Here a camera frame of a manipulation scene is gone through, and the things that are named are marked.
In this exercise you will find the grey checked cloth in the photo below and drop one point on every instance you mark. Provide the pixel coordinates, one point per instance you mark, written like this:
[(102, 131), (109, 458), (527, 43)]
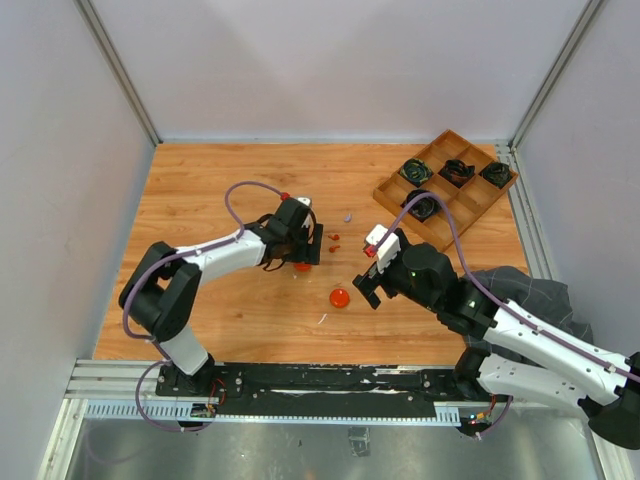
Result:
[(548, 300)]

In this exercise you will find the rolled dark belt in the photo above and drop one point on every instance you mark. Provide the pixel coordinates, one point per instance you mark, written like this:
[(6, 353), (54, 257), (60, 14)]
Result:
[(496, 173), (457, 172), (422, 209)]

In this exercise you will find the rolled dark belt top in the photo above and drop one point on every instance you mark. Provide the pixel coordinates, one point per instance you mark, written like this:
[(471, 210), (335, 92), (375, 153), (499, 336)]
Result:
[(457, 172)]

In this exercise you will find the orange earbud case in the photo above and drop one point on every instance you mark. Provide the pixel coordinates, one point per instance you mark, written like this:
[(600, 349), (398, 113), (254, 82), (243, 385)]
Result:
[(302, 267), (339, 298)]

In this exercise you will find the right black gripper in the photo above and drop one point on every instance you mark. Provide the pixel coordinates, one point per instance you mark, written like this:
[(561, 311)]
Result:
[(368, 283)]

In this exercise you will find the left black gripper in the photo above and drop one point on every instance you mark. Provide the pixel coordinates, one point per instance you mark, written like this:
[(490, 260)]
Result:
[(309, 253)]

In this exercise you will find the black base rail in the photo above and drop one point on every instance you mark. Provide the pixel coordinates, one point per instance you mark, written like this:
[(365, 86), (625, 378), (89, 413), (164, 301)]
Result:
[(317, 391)]

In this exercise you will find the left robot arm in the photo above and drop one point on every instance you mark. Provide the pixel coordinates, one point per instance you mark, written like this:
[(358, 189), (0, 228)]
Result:
[(160, 294)]

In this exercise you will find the wooden divided tray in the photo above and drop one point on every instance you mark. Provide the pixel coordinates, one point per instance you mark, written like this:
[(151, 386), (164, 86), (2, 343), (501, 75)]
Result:
[(466, 204)]

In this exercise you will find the rolled green patterned belt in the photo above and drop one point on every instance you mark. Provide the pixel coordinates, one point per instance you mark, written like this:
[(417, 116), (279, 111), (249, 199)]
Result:
[(416, 172)]

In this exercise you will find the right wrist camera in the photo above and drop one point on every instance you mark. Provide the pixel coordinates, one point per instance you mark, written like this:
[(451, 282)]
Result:
[(382, 245)]

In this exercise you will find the rolled dark belt lower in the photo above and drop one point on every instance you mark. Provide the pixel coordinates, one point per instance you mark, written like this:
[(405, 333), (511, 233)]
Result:
[(422, 209)]

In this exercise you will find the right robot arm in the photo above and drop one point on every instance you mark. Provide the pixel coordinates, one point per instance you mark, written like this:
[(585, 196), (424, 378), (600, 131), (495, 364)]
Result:
[(563, 371)]

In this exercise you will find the rolled dark belt right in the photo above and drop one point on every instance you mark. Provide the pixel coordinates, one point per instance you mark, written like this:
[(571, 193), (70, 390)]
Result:
[(496, 173)]

